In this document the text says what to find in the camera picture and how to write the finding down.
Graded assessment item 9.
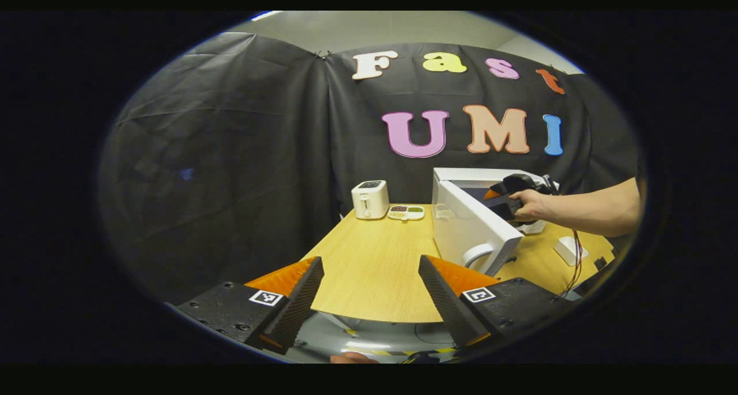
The white rectangular tray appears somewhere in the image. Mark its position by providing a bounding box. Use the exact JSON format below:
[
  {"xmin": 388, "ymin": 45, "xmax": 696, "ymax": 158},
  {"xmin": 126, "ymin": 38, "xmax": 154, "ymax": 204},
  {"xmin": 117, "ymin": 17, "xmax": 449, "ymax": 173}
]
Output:
[{"xmin": 553, "ymin": 236, "xmax": 589, "ymax": 267}]

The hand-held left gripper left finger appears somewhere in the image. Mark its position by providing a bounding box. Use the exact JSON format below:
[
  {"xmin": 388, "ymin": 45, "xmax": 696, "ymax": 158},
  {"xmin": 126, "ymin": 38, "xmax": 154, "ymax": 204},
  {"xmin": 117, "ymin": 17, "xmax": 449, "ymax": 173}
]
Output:
[{"xmin": 167, "ymin": 255, "xmax": 325, "ymax": 355}]

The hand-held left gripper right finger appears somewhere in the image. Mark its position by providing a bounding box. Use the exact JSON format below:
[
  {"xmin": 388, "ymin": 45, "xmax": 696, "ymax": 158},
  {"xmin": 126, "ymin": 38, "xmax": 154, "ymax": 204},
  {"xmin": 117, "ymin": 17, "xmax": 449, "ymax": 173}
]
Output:
[{"xmin": 418, "ymin": 254, "xmax": 577, "ymax": 352}]

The white toaster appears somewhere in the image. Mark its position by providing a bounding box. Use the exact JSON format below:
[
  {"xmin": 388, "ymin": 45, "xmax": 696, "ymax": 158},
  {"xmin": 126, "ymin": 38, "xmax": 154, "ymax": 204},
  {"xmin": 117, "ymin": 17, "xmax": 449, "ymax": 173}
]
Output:
[{"xmin": 351, "ymin": 180, "xmax": 390, "ymax": 220}]

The black backdrop cloth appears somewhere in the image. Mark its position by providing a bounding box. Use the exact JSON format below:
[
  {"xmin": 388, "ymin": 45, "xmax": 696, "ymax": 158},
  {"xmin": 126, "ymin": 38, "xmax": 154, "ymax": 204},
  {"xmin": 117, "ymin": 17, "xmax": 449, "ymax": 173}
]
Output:
[{"xmin": 98, "ymin": 32, "xmax": 641, "ymax": 303}]

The divided snack plate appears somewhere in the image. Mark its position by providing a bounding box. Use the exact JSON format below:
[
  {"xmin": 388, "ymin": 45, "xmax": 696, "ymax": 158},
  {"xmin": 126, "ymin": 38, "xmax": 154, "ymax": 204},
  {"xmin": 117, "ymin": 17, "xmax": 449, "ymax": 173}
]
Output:
[{"xmin": 387, "ymin": 205, "xmax": 426, "ymax": 221}]

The white microwave oven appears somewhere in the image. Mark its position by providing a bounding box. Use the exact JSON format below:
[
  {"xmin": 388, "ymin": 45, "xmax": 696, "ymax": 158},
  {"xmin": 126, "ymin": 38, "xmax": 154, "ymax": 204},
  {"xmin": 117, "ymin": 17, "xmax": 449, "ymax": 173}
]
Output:
[{"xmin": 431, "ymin": 167, "xmax": 557, "ymax": 277}]

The red and black cable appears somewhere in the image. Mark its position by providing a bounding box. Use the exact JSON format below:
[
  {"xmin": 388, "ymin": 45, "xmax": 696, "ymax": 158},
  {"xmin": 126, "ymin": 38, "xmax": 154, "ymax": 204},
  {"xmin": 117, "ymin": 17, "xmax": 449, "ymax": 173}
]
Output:
[{"xmin": 560, "ymin": 228, "xmax": 584, "ymax": 296}]

